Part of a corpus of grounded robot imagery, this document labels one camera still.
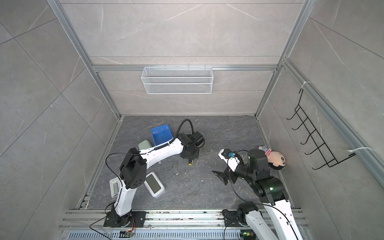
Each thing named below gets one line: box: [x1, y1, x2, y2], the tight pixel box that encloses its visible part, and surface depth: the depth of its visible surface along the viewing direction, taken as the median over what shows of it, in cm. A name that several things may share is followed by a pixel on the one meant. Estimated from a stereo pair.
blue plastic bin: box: [150, 124, 173, 146], surface depth 105 cm
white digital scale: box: [143, 171, 166, 199], surface depth 81 cm
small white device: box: [109, 177, 123, 198], surface depth 84 cm
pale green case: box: [138, 139, 152, 150], surface depth 100 cm
